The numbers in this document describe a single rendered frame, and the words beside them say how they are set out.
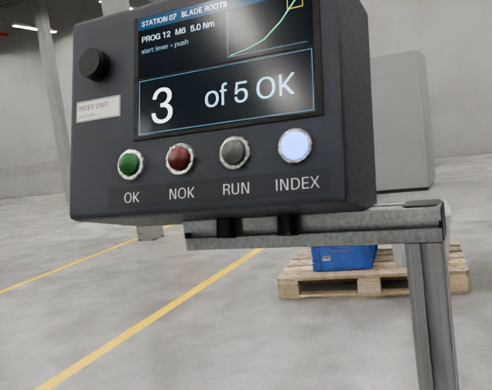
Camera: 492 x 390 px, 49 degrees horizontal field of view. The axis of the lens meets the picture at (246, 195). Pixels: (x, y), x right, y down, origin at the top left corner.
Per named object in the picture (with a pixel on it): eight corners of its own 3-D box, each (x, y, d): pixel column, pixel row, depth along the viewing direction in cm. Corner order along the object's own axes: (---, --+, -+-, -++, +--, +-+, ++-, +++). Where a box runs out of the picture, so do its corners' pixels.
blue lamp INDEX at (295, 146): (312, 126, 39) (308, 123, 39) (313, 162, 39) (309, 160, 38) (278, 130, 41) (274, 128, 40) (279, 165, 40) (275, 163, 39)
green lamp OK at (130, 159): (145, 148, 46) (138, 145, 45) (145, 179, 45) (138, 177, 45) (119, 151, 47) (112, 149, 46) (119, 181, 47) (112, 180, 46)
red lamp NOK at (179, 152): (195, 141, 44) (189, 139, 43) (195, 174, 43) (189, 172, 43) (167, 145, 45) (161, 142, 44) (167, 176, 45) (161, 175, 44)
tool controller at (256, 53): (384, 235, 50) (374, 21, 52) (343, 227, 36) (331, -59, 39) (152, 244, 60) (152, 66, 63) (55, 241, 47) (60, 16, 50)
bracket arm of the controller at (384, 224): (446, 234, 45) (443, 199, 44) (444, 243, 42) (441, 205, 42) (200, 243, 55) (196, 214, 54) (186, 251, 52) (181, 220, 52)
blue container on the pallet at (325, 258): (378, 248, 406) (375, 219, 403) (373, 269, 349) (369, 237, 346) (325, 251, 418) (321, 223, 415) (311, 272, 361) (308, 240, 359)
